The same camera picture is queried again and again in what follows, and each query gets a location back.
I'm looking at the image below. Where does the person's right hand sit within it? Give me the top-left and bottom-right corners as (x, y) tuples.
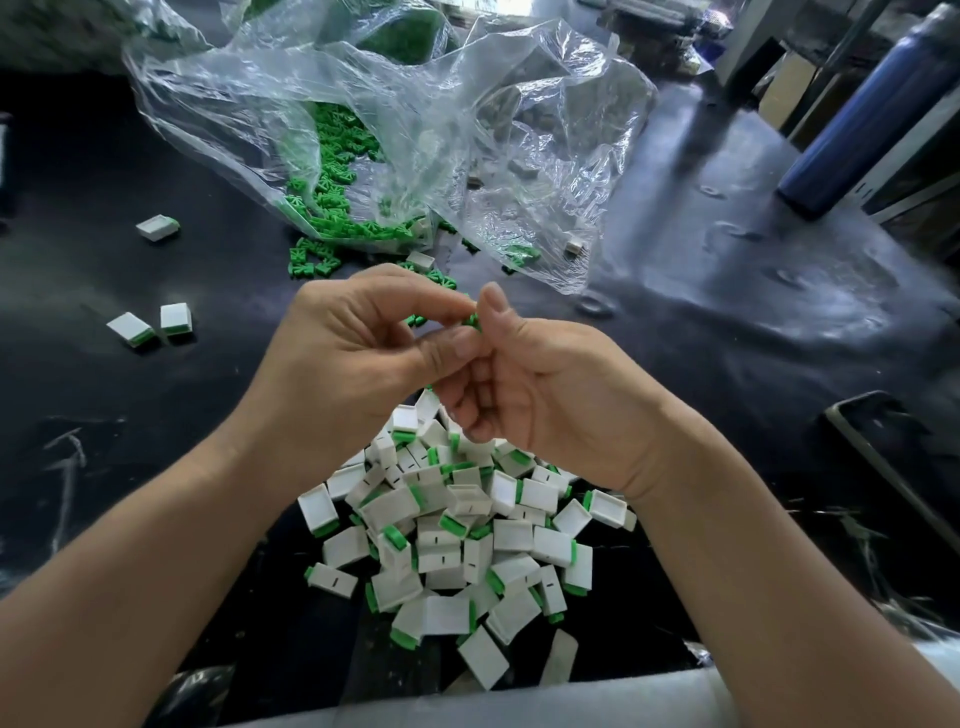
(432, 282), (714, 504)

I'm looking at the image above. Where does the person's left hand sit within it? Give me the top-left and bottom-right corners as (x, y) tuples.
(232, 265), (485, 497)

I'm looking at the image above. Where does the pile of assembled white-green pieces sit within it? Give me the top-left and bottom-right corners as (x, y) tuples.
(297, 387), (639, 692)

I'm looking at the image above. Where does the pile of green clips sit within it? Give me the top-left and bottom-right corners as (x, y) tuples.
(285, 102), (545, 332)

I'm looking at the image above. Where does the person's left forearm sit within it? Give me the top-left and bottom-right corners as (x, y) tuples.
(0, 427), (317, 728)

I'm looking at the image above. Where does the person's right forearm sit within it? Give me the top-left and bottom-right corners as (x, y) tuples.
(645, 442), (960, 728)

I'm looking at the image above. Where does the clear plastic bag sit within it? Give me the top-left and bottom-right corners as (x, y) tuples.
(123, 0), (659, 294)

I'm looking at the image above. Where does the black smartphone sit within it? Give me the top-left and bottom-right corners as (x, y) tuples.
(823, 391), (960, 560)

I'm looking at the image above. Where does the plastic bag full of green pieces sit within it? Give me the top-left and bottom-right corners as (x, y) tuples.
(225, 0), (452, 65)

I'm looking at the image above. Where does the brown cardboard box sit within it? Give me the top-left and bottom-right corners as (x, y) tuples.
(756, 52), (824, 134)

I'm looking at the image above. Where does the grey machine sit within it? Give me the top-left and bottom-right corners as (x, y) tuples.
(600, 0), (734, 74)

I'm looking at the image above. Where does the blue cylinder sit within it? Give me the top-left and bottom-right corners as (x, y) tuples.
(777, 7), (960, 221)

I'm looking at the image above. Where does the large bag of assembled pieces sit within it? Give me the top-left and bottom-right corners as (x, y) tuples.
(0, 0), (212, 74)

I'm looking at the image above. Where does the white metal frame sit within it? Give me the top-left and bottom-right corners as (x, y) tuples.
(717, 0), (960, 125)

